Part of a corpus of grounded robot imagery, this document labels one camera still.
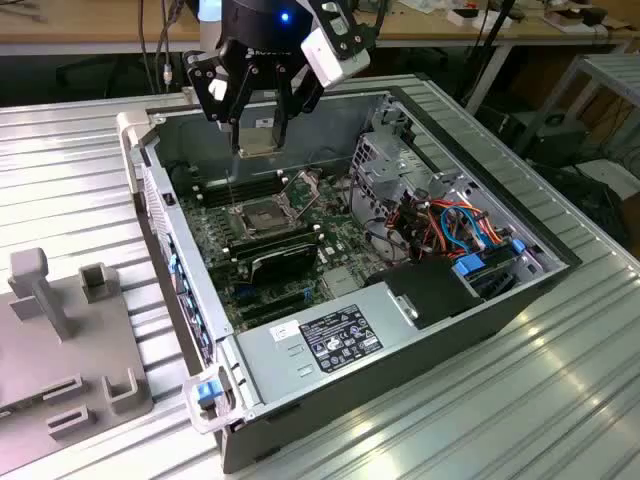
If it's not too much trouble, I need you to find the blue case latch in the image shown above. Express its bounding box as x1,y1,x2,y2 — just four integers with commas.
195,380,222,407

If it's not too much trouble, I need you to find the grey parts rack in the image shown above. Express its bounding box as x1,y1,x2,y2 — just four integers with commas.
0,246,155,475

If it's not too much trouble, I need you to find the wooden desk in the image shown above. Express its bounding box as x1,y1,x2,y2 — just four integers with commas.
0,0,634,57

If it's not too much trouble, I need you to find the silver drive cage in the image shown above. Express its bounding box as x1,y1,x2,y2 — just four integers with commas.
349,89,439,236

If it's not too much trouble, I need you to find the silver power supply unit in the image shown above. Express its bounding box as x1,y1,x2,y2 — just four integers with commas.
233,287,420,407

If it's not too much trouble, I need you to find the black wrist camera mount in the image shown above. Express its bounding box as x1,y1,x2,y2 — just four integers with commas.
182,49,232,124

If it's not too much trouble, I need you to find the cardboard box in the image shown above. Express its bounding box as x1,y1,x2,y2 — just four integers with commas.
542,5,610,32

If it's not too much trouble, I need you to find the grey hanging cable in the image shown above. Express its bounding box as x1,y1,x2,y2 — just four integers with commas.
138,0,176,94

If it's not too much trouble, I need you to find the black plastic shroud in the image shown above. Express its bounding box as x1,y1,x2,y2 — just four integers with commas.
363,258,487,331

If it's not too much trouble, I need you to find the hard disk in blue carrier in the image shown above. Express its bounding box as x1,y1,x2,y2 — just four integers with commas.
451,242,524,301

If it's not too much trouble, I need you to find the silver CPU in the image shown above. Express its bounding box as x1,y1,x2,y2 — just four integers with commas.
238,127,279,159

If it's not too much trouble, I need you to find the black expansion slot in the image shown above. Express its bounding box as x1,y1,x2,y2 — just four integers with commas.
242,299,309,326
234,289,306,314

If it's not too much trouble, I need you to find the thin metal locking lever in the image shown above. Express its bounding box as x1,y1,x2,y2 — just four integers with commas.
225,168,240,211

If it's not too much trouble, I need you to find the dark grey PC case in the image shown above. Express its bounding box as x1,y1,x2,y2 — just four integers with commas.
115,84,584,474

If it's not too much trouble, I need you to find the green motherboard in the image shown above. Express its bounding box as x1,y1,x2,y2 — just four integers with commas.
174,167,374,334

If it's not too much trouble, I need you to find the grey metal shelf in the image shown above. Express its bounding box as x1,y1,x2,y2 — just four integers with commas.
512,52,640,166

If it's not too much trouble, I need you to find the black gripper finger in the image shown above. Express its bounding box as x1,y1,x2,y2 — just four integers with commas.
272,57,326,148
218,48,257,152

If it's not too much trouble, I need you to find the black box with handle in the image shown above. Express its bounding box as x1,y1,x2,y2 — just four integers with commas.
527,112,590,169

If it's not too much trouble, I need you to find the CPU socket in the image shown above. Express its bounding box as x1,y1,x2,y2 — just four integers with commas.
238,198,296,237

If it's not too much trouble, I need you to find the orange wire bundle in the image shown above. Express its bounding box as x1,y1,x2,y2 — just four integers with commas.
387,198,506,251

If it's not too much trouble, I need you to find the blue wire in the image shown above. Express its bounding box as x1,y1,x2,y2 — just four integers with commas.
439,204,489,250

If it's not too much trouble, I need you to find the black RAM slot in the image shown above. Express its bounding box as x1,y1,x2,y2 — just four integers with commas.
229,234,321,261
192,169,286,199
202,179,291,209
227,224,316,251

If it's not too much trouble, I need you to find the black graphics card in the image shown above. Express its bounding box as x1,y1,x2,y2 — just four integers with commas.
248,243,320,287

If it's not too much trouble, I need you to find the silver chipset heatsink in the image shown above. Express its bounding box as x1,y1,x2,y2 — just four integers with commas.
321,266,365,297

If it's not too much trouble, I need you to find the black bag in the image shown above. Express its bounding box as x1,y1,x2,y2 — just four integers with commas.
532,162,632,251

